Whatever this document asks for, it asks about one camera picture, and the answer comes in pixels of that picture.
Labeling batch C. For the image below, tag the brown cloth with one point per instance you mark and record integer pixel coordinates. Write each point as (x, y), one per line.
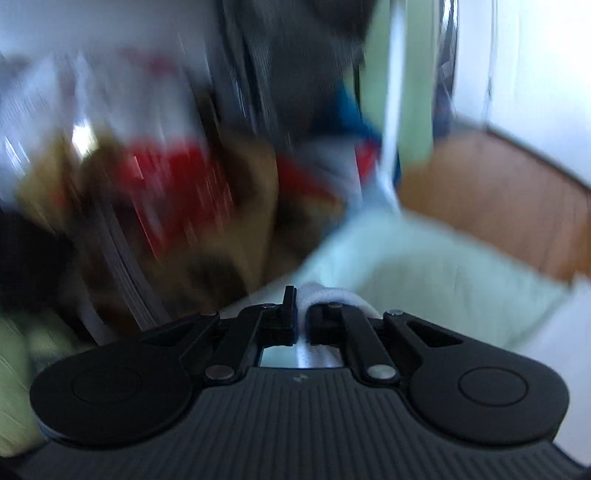
(258, 207)

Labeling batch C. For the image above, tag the light green blanket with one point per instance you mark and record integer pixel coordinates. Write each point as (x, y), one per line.
(429, 272)

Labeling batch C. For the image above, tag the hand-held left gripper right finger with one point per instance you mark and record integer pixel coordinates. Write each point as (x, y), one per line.
(316, 325)

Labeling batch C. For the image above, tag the red cloth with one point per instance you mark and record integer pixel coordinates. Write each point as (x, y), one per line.
(180, 184)

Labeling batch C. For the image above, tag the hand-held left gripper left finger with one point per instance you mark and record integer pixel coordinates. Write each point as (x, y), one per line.
(289, 323)

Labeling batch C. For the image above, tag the light green cloth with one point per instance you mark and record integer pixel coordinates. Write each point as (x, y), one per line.
(415, 92)

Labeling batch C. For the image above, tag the blue cloth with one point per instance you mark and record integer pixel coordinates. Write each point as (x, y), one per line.
(344, 115)

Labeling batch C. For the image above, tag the dark grey cloth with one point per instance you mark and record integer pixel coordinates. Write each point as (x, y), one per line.
(295, 60)

